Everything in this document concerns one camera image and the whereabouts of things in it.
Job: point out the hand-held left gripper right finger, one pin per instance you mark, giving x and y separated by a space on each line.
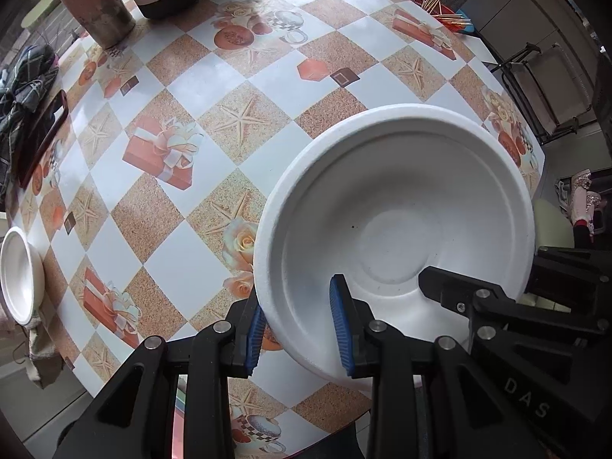
340 325

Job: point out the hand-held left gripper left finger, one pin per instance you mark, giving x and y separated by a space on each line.
256 339

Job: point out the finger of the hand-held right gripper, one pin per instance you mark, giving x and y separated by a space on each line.
449 287
573 270

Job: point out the white bowl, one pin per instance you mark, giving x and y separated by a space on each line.
397 191
16 272

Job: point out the pale green stool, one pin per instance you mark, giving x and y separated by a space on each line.
550 224

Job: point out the glittery pink shoe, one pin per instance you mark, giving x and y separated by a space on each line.
581 196

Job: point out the person's jeans leg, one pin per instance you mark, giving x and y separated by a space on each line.
344 444

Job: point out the folding chair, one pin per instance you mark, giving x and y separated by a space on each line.
550 91

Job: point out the brown grey rag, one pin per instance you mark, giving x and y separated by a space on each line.
43 358

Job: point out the blue plastic lid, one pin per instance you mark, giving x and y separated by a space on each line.
471 28

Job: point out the printed checkered tablecloth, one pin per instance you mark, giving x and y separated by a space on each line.
191 81

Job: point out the red plastic basket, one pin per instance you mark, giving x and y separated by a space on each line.
447 11

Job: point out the red container of wooden sticks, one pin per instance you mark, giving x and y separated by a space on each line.
432 0

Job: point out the dark plaid cloth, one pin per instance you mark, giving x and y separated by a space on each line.
24 91

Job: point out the worn brown cylindrical cup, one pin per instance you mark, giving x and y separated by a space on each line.
100 9

